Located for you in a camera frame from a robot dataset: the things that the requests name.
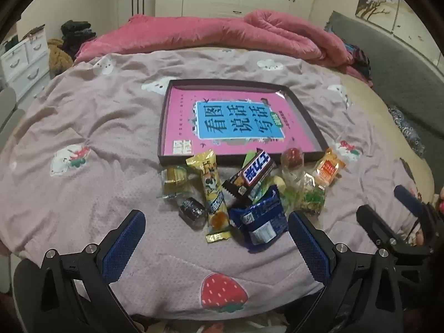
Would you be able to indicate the white drawer cabinet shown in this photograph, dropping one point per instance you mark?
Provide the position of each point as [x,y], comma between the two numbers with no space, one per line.
[24,62]

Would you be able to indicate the grey padded headboard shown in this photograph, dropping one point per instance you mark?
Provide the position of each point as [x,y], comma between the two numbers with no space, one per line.
[381,52]

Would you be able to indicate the orange snack packet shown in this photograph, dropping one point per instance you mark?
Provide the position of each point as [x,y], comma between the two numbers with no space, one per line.
[327,170]

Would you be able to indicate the mauve printed bed blanket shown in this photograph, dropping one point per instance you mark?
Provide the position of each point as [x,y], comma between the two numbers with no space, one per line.
[86,111]

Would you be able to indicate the blue snack packet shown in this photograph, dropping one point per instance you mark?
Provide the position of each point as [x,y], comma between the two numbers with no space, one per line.
[258,218]

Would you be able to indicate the brown knitted blanket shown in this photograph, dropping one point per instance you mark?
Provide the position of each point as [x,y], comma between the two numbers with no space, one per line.
[59,59]

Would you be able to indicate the pile of black clothes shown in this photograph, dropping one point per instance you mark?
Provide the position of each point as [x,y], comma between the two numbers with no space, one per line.
[76,33]

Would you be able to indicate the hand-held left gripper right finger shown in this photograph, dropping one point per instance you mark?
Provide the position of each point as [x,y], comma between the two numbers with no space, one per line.
[308,246]

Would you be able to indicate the dark shallow cardboard box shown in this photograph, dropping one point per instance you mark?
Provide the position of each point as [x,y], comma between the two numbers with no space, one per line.
[229,159]

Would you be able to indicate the dark patterned cloth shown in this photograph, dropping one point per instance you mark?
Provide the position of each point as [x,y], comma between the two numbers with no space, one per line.
[406,128]

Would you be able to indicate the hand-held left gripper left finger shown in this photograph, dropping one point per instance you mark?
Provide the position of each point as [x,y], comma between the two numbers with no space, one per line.
[128,242]

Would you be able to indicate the colourful striped clothes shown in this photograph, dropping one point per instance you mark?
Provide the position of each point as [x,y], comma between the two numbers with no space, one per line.
[359,59]

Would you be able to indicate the clear packet of yellow snack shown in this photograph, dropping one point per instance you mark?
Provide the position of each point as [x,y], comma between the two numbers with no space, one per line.
[282,189]

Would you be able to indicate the brown chocolate bar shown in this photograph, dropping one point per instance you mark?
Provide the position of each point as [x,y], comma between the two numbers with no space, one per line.
[256,175]

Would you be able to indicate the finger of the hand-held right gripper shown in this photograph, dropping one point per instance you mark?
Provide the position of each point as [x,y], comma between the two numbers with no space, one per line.
[409,197]
[373,220]

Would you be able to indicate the beige bed sheet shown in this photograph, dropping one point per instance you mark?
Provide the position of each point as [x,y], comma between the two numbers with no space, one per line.
[378,97]

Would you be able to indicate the dark round candy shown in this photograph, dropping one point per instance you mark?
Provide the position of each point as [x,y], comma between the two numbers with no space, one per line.
[192,211]

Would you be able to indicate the clear packet of red candy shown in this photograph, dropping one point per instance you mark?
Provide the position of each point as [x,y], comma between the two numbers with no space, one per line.
[293,158]

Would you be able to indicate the light green snack packet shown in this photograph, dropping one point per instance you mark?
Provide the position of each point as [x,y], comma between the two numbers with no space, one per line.
[260,194]

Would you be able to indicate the long yellow snack packet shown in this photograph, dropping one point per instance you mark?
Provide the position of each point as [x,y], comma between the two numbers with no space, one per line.
[211,197]

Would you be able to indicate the small yellow clear-wrapped snack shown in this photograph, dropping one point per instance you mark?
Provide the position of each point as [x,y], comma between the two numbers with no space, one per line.
[175,180]

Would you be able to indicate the person's right hand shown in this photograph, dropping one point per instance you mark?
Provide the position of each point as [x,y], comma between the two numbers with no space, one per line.
[440,199]

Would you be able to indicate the clear packet green brown snack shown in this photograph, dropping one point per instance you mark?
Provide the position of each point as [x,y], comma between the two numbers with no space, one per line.
[312,199]

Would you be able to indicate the pink book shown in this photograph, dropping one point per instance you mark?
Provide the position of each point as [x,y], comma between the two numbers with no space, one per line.
[180,118]

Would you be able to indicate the tree wall painting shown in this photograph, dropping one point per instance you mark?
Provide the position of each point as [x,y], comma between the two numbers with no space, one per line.
[381,0]

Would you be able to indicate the pink quilt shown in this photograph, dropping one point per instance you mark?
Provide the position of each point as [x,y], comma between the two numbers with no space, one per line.
[208,31]

